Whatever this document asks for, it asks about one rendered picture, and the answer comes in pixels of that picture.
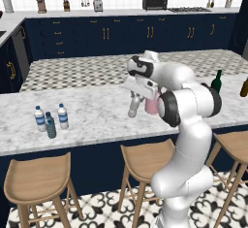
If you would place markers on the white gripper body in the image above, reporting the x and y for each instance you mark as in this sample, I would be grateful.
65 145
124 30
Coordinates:
142 89

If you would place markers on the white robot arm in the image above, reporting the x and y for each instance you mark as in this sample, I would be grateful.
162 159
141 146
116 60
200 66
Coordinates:
190 135

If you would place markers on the navy base cupboard run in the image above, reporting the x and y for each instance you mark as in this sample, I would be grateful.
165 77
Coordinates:
129 36

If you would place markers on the wooden bar stool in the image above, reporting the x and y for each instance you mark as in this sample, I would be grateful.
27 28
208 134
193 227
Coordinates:
38 180
234 147
145 160

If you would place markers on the green glass bottle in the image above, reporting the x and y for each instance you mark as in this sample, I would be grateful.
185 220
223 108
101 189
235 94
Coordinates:
216 83

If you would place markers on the blue-labelled plastic water bottle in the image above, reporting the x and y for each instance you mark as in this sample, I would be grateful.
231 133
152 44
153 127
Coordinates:
63 118
40 120

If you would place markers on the black toaster oven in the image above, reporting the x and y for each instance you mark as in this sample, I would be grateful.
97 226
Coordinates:
155 2

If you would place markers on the navy island cabinet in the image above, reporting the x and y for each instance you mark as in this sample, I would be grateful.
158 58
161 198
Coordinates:
97 167

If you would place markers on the black hob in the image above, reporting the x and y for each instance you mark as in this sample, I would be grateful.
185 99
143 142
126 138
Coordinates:
189 9

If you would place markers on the silver toaster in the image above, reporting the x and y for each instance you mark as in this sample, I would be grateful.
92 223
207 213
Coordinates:
98 6

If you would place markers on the teal plastic bottle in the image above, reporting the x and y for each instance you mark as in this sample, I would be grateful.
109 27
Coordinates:
50 126

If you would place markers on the brown glass bottle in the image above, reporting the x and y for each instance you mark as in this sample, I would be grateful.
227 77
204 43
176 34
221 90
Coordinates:
244 89

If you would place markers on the dark bottle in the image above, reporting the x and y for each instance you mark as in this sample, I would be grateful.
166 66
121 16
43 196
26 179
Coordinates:
212 2
209 2

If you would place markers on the wooden knife block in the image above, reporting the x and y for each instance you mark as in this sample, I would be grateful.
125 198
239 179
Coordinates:
66 5

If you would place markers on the navy tall cupboard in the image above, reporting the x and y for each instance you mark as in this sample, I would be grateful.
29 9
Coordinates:
240 18

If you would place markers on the pot of wooden tools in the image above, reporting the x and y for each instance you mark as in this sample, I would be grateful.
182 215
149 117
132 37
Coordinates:
229 2

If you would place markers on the steel dishwasher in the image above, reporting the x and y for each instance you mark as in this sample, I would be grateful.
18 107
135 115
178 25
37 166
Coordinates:
20 52

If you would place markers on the brown coffee machine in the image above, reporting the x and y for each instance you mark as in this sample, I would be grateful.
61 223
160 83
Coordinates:
41 3

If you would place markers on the navy side cupboard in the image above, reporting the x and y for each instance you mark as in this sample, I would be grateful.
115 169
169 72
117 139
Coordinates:
9 68

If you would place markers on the white paper towel roll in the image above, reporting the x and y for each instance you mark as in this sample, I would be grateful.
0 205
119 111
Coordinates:
7 4

